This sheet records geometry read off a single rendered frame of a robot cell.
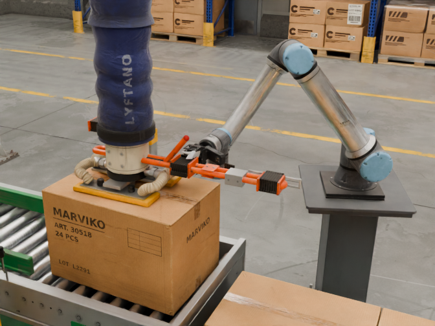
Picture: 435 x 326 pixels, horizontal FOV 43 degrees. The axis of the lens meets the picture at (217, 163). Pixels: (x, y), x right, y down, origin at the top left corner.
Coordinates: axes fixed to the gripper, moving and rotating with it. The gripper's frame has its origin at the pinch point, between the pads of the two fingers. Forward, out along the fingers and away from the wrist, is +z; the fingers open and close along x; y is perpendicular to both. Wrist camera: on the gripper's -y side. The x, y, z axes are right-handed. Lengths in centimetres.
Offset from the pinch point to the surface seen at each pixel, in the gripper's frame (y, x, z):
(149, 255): 5.9, -28.5, 21.7
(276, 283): -33, -53, -16
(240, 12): 310, -66, -834
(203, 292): -11.4, -46.9, 10.5
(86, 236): 35.0, -28.7, 20.5
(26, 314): 57, -64, 35
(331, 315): -59, -53, -5
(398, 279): -76, -107, -126
